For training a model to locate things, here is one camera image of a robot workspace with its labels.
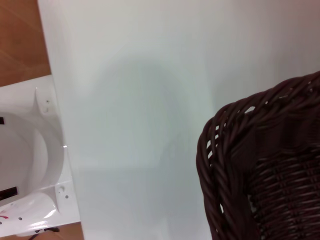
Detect dark brown woven plastic basket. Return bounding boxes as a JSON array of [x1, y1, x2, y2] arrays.
[[196, 71, 320, 240]]

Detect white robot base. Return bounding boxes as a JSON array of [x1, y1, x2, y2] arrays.
[[0, 74, 81, 238]]

